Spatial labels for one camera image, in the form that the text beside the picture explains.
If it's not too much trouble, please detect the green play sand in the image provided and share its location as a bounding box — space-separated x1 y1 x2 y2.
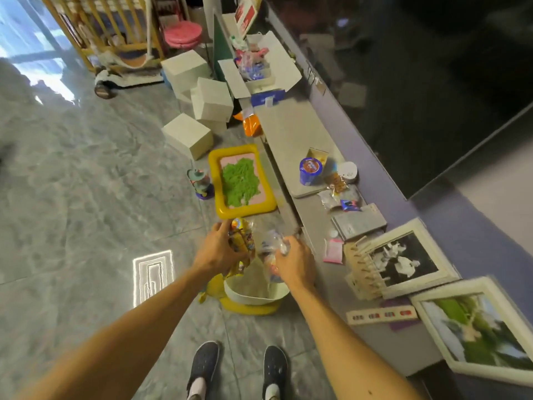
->
220 158 261 208

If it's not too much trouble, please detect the white cube box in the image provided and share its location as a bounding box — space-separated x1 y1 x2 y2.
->
190 77 234 123
161 113 214 161
161 49 211 94

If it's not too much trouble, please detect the open white flap carton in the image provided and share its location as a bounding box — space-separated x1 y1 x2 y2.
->
218 31 303 99

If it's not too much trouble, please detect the blue round tub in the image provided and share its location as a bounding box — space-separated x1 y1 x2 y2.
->
299 157 324 187

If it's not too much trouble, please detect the black left slip-on shoe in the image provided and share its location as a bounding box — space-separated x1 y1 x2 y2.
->
186 340 220 400

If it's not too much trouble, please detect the black flat television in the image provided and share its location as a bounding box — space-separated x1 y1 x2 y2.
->
266 0 533 201

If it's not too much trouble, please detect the silver wall power outlet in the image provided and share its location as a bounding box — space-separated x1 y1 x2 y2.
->
306 65 329 95

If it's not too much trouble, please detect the blue flat pack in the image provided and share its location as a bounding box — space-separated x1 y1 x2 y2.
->
251 89 287 108

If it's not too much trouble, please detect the white frame monochrome photo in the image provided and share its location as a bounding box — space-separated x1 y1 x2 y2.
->
358 217 461 301

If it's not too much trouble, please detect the person's left leg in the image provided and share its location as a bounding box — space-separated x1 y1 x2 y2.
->
187 377 207 400

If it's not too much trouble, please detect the wooden baby crib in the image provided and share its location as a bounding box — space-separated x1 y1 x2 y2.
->
39 0 165 73

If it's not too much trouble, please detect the grey notebook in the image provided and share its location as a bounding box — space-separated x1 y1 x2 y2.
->
331 203 388 242

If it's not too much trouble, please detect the cream plastic bucket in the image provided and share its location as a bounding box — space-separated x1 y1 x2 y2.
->
223 257 291 307

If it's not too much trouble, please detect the orange packet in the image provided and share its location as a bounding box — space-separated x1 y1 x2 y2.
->
233 110 263 138

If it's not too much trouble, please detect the yellow toy packet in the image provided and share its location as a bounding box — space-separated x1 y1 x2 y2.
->
228 217 255 264

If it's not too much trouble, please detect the purple sheet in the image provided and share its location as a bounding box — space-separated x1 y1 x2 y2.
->
381 297 421 332

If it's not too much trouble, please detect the pink small sachet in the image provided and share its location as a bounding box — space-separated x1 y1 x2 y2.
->
323 238 345 265

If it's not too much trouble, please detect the black slip-on shoe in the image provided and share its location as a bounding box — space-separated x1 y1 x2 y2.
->
262 345 289 400
186 340 220 400

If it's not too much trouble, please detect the red white picture stand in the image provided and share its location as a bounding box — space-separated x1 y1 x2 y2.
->
233 0 264 38

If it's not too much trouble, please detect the black right slip-on shoe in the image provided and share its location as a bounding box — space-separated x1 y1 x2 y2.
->
262 345 289 400

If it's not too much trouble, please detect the pink blue toy bundle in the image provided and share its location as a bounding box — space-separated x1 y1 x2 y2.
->
234 47 270 82

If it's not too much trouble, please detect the gold clear snack wrapper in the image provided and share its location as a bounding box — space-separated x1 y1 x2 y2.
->
324 172 349 194

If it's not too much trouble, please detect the white kick scooter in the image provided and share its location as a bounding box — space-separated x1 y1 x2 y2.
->
93 0 164 99

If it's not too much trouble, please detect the white round gadget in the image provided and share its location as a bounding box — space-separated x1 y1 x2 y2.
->
336 161 359 183

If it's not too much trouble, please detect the wooden counting strip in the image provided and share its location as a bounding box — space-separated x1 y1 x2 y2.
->
345 304 419 327

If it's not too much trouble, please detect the person's right hand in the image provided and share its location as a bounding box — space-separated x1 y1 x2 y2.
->
274 236 317 294

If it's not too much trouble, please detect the white frame green photo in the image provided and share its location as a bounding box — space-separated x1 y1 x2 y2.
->
410 276 533 388

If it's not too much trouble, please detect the yellow card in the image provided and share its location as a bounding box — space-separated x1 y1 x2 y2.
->
307 147 330 167

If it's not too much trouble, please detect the person's right forearm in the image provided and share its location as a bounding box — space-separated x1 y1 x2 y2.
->
289 283 424 400

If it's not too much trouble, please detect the clear plastic wrapper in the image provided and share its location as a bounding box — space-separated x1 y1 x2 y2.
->
317 187 361 211

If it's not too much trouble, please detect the yellow plastic toy seat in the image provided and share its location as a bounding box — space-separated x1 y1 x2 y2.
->
199 272 285 317

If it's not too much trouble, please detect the pink round stool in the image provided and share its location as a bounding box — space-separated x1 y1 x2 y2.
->
163 20 204 51

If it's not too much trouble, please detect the colourful toy figure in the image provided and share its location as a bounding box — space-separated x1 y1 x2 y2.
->
187 168 215 201

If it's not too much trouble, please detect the person's left hand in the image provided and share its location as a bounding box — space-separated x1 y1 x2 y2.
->
192 219 250 279

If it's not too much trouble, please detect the person's left forearm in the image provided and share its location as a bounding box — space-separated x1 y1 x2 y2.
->
16 266 222 400

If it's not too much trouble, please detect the yellow sand tray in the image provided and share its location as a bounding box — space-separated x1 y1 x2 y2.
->
208 144 279 220

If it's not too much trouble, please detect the wooden peg rack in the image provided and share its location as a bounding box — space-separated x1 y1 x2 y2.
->
343 235 388 301

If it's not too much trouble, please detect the grey television cabinet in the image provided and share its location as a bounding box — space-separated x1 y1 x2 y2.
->
213 12 444 378

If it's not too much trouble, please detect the clear bag of trinkets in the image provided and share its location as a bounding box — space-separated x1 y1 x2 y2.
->
260 229 291 279

